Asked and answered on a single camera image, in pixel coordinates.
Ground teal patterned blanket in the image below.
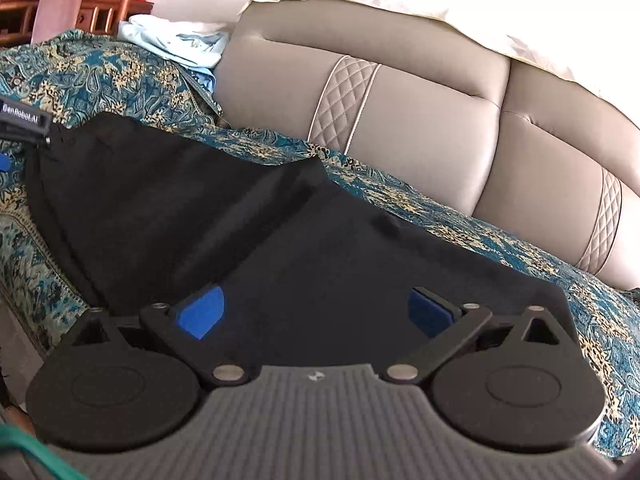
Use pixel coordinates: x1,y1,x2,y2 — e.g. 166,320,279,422
0,30,640,459

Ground white cloth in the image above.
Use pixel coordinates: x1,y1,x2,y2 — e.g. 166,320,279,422
240,0,640,127

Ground light blue cloth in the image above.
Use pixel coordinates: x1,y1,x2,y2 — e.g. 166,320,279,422
117,14,232,92

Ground beige leather sofa backrest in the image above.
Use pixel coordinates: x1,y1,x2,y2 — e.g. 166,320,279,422
212,0,640,292

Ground green cable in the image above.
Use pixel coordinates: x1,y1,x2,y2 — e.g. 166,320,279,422
0,422,87,480

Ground black pants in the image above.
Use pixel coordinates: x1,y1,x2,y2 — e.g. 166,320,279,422
25,111,583,378

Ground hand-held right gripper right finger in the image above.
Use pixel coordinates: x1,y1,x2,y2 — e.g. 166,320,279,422
385,287,565,387

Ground reddish wooden furniture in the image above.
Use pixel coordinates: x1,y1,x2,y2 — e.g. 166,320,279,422
0,0,152,47

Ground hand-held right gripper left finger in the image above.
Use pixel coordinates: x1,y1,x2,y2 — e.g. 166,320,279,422
67,285,249,389

